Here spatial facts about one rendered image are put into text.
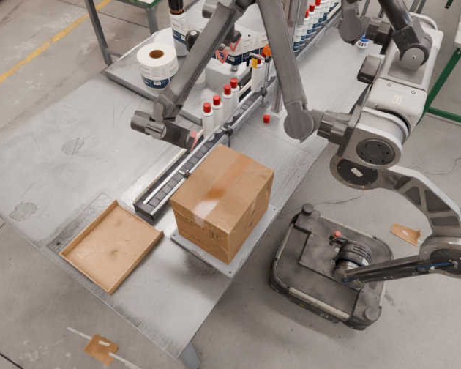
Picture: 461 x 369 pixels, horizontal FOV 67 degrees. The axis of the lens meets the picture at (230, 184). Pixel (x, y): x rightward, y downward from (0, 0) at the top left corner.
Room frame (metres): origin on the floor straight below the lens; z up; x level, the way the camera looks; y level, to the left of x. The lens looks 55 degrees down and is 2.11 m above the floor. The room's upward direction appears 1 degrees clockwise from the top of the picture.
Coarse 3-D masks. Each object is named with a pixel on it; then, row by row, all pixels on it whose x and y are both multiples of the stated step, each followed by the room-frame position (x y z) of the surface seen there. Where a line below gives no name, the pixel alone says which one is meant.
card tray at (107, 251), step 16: (112, 208) 0.75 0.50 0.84; (96, 224) 0.67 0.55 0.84; (112, 224) 0.67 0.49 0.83; (128, 224) 0.67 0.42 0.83; (144, 224) 0.67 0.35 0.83; (80, 240) 0.60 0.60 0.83; (96, 240) 0.60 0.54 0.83; (112, 240) 0.60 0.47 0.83; (128, 240) 0.60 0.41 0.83; (144, 240) 0.60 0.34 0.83; (64, 256) 0.53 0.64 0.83; (80, 256) 0.53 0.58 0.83; (96, 256) 0.53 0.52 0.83; (112, 256) 0.53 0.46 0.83; (128, 256) 0.53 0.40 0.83; (144, 256) 0.53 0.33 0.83; (96, 272) 0.47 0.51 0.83; (112, 272) 0.47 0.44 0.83; (128, 272) 0.46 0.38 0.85; (112, 288) 0.40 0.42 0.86
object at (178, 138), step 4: (172, 124) 0.83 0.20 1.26; (176, 128) 0.80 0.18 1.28; (180, 128) 0.81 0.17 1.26; (184, 128) 0.81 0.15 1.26; (176, 132) 0.78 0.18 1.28; (180, 132) 0.80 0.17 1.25; (184, 132) 0.80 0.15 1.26; (188, 132) 0.80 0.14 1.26; (172, 136) 0.75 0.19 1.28; (176, 136) 0.77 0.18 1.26; (180, 136) 0.79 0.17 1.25; (184, 136) 0.79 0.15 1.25; (168, 140) 0.75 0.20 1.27; (172, 140) 0.76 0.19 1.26; (176, 140) 0.77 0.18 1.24; (180, 140) 0.78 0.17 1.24; (184, 140) 0.78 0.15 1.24; (176, 144) 0.77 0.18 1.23; (180, 144) 0.77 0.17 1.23; (184, 144) 0.77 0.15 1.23
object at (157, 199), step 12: (312, 36) 1.96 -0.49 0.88; (300, 48) 1.83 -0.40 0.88; (240, 96) 1.41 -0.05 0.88; (252, 96) 1.41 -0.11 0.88; (240, 108) 1.32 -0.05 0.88; (204, 144) 1.07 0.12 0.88; (180, 180) 0.87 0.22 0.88; (168, 192) 0.81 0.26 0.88; (144, 204) 0.74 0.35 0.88; (156, 204) 0.74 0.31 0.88
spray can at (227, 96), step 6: (228, 84) 1.25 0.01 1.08; (228, 90) 1.22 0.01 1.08; (222, 96) 1.22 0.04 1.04; (228, 96) 1.22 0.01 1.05; (222, 102) 1.22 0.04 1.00; (228, 102) 1.21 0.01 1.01; (222, 108) 1.22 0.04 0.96; (228, 108) 1.21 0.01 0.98; (222, 114) 1.23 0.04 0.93; (228, 120) 1.21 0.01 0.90
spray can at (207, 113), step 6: (204, 102) 1.13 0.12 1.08; (204, 108) 1.11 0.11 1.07; (210, 108) 1.11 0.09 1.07; (204, 114) 1.10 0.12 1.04; (210, 114) 1.10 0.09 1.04; (204, 120) 1.10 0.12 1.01; (210, 120) 1.10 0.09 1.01; (204, 126) 1.10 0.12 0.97; (210, 126) 1.10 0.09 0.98; (204, 132) 1.10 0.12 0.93; (210, 132) 1.10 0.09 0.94; (204, 138) 1.11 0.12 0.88; (210, 138) 1.10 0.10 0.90
